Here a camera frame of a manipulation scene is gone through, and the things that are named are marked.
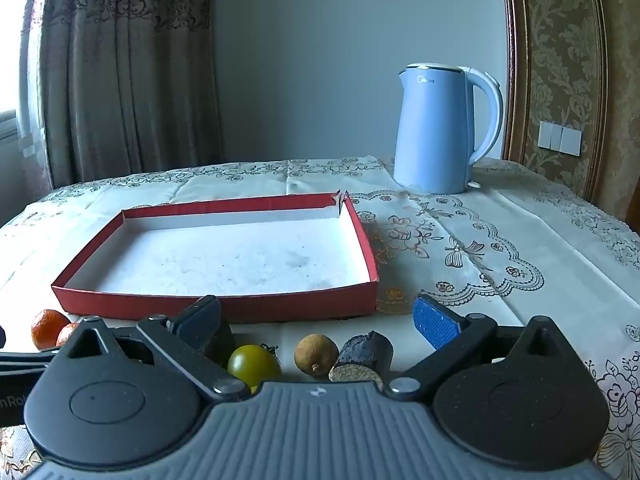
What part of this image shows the orange tangerine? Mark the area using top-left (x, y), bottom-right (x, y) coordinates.
top-left (56, 322), bottom-right (81, 347)
top-left (31, 309), bottom-right (71, 351)

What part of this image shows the light blue electric kettle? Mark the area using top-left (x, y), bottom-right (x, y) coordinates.
top-left (393, 63), bottom-right (504, 195)

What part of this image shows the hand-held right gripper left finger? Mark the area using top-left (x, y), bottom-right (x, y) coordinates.
top-left (65, 295), bottom-right (251, 404)

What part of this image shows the white wall switch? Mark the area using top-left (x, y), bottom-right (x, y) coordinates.
top-left (538, 120), bottom-right (585, 157)

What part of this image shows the green tomato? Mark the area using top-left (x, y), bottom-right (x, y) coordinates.
top-left (227, 344), bottom-right (282, 393)

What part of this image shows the brown patterned curtain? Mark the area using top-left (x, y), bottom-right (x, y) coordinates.
top-left (20, 0), bottom-right (223, 191)

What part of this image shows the dark purple sugarcane piece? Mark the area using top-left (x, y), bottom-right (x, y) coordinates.
top-left (328, 331), bottom-right (396, 391)

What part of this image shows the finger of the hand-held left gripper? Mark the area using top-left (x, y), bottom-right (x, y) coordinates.
top-left (0, 349), bottom-right (63, 377)

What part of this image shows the white embroidered tablecloth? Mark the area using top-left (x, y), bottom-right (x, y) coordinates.
top-left (0, 156), bottom-right (640, 480)

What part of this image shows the window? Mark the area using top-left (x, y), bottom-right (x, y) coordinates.
top-left (0, 0), bottom-right (41, 136)

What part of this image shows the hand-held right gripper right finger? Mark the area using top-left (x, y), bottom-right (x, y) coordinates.
top-left (384, 294), bottom-right (586, 403)

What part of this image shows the small brown pear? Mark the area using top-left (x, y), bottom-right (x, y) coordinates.
top-left (294, 334), bottom-right (341, 376)

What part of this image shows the wooden framed wallpaper panel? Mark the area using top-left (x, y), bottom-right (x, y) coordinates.
top-left (500, 0), bottom-right (640, 231)

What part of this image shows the red cardboard tray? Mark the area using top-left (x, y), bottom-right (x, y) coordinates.
top-left (51, 192), bottom-right (380, 323)

